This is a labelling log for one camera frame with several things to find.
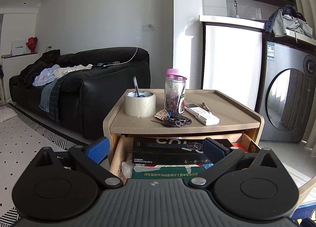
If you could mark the white cabinet door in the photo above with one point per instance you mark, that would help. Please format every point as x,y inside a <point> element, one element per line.
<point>232,62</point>

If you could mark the black leather sofa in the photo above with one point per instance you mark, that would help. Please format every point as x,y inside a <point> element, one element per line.
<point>81,100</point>

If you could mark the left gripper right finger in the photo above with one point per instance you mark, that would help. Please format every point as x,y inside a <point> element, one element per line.
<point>254,187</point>

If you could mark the beige bedside cabinet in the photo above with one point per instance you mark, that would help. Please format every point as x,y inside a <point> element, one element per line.
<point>234,117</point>

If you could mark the bunch of keys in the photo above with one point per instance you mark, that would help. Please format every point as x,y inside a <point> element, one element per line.
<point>168,119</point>

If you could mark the blue cartoon floor mat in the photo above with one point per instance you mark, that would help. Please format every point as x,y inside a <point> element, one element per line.
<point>304,215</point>

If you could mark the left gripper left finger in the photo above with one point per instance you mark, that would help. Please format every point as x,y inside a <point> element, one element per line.
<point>59,186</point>

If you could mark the pink lid plastic jar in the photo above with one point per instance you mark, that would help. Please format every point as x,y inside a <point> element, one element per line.
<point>175,91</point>

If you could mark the clear tape roll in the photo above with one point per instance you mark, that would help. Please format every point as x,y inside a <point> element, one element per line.
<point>141,106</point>

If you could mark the wall power socket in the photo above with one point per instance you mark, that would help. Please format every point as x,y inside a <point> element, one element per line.
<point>148,27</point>

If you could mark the grey washing machine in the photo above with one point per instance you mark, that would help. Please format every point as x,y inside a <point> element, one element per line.
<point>287,92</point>

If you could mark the pile of grey clothes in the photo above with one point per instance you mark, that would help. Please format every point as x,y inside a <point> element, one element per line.
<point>288,18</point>

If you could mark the white sign box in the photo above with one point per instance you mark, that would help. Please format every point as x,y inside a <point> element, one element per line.
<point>19,47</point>

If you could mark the chrome faucet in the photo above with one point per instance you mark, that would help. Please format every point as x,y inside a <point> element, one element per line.
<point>236,9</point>

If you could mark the pen in tape roll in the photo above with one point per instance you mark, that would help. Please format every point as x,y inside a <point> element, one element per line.
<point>136,86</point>

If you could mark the red flower bouquet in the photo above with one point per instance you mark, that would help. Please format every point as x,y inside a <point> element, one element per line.
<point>31,44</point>

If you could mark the black watch box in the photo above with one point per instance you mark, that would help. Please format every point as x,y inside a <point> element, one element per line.
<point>155,151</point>

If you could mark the black white patterned rug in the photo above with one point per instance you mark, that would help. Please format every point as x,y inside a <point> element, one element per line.
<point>21,140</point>

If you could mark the beige leather drawer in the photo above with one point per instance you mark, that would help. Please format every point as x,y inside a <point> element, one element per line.
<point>294,156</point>

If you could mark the red orange box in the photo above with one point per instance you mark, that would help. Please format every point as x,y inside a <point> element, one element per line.
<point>247,148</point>

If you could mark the clothes on sofa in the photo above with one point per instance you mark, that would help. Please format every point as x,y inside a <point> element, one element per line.
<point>49,77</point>

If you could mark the white remote control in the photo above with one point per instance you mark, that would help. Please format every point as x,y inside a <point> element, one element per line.
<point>202,115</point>

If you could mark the green booklet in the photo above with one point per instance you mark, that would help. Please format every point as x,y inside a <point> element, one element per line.
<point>167,172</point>

